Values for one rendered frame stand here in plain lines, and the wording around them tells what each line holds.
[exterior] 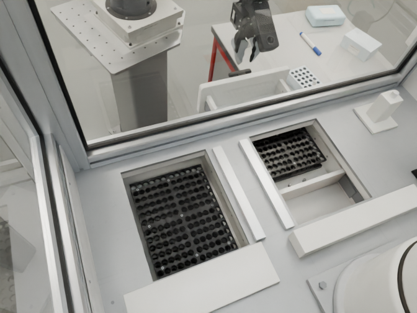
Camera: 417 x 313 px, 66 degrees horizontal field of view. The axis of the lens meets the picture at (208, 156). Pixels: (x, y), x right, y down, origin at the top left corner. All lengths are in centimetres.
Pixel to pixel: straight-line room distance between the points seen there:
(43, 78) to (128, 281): 37
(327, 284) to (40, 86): 60
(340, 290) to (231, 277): 20
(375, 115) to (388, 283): 50
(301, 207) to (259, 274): 28
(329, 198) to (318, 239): 26
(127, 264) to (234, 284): 20
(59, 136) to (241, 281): 42
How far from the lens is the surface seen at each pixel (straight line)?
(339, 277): 69
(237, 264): 64
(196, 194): 75
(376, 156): 90
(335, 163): 91
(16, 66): 53
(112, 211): 69
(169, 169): 85
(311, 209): 89
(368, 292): 60
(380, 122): 97
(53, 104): 59
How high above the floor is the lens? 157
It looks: 57 degrees down
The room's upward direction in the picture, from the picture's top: 11 degrees clockwise
